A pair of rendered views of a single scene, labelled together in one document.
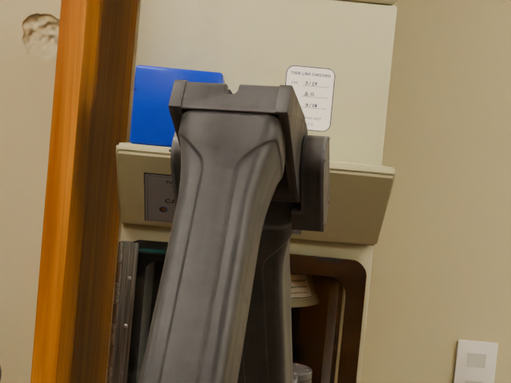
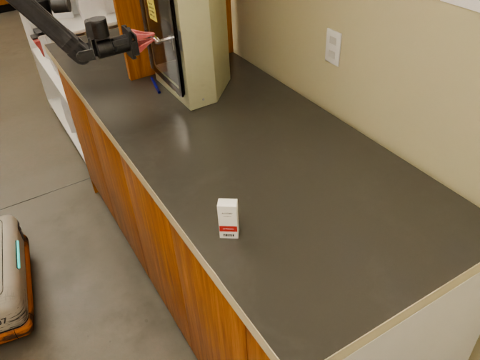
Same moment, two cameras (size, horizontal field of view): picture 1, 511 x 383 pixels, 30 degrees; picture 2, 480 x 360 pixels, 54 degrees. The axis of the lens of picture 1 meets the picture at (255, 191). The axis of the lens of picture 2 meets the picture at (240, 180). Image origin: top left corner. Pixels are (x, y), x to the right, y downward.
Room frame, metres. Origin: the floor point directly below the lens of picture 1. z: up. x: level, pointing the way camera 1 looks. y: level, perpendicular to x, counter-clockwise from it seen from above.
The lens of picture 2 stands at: (0.63, -1.58, 1.79)
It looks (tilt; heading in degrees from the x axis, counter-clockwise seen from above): 38 degrees down; 62
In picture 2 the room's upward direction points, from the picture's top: 3 degrees counter-clockwise
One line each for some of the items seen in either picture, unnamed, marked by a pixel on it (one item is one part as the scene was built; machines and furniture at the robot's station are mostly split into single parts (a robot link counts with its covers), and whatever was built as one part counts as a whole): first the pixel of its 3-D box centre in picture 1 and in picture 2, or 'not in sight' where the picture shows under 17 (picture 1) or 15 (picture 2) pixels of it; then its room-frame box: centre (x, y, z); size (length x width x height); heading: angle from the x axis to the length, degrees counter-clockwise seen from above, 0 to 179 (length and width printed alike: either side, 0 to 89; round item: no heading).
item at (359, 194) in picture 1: (252, 195); not in sight; (1.14, 0.00, 1.46); 0.32 x 0.11 x 0.10; 91
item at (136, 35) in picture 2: not in sight; (142, 40); (1.10, -0.05, 1.20); 0.09 x 0.07 x 0.07; 1
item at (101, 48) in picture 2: not in sight; (103, 46); (0.97, -0.05, 1.21); 0.07 x 0.06 x 0.07; 1
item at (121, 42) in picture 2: not in sight; (121, 43); (1.03, -0.05, 1.20); 0.07 x 0.07 x 0.10; 1
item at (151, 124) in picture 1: (179, 109); not in sight; (1.14, 0.10, 1.56); 0.10 x 0.10 x 0.09; 1
